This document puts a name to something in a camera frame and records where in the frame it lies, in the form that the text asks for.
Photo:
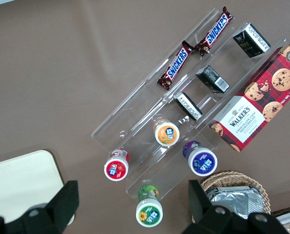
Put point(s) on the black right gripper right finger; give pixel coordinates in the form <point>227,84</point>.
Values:
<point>203,207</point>

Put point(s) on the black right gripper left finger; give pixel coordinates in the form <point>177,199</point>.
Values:
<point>62,207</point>

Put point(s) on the aluminium foil tray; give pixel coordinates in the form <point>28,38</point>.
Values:
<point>235,201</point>

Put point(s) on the light wicker basket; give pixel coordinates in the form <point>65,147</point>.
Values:
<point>232,178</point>

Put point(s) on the beige plastic tray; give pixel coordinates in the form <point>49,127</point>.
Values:
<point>20,182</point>

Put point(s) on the purple lid gum jar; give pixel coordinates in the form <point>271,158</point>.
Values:
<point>202,163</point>

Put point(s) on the green lid gum jar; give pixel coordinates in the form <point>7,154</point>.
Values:
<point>149,214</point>

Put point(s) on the red lid gum jar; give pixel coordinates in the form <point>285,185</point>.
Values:
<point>116,169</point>

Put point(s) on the orange lid gum jar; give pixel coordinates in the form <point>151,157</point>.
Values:
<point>167,134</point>

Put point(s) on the white plastic bin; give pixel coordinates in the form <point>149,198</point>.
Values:
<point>289,215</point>

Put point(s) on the clear acrylic stepped shelf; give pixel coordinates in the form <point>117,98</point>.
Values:
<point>140,146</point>
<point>208,61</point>

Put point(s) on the small black box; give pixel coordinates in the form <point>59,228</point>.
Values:
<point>188,107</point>
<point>213,80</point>
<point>253,40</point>

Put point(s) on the red Walkers shortbread box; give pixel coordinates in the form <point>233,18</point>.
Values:
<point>257,104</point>

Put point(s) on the Snickers bar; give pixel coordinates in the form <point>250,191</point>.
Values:
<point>215,30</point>
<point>176,65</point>

